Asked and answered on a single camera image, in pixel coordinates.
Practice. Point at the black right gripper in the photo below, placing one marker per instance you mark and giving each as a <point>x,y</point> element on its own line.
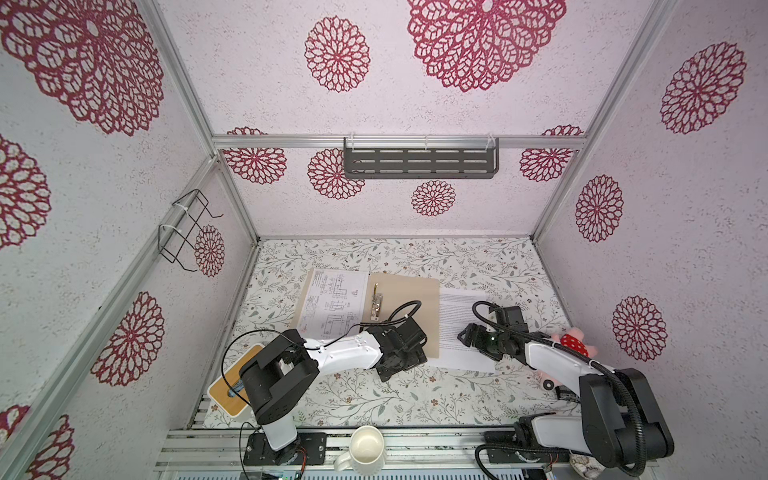
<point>477,341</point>

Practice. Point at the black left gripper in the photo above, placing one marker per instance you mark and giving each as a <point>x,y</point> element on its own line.
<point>413,357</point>

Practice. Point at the beige manila folder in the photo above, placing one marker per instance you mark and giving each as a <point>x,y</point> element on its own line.
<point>393,296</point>

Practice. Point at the white technical drawing sheet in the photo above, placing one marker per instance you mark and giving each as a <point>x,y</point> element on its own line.
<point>331,302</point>

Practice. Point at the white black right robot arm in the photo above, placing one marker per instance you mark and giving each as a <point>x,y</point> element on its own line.
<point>620,425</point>

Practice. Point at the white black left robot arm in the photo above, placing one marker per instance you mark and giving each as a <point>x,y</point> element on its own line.
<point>280,374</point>

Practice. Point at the pink pig plush toy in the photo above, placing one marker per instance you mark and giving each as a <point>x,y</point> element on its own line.
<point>573,339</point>

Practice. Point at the white ceramic mug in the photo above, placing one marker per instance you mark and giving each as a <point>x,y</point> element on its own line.
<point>366,454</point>

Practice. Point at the marbled patterned cup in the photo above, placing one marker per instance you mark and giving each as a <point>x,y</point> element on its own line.
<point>586,467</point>

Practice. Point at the white wooden-top tissue box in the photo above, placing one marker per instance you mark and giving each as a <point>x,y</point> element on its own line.
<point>227,392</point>

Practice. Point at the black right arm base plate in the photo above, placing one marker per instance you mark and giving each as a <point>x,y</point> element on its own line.
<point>518,444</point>

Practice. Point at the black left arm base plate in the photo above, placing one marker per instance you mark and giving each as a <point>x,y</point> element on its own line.
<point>308,449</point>

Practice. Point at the grey slotted wall shelf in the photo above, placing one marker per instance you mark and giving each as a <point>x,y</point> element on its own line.
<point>425,163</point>

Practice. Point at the black wire wall rack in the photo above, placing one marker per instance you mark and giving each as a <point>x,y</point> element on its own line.
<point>193,242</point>

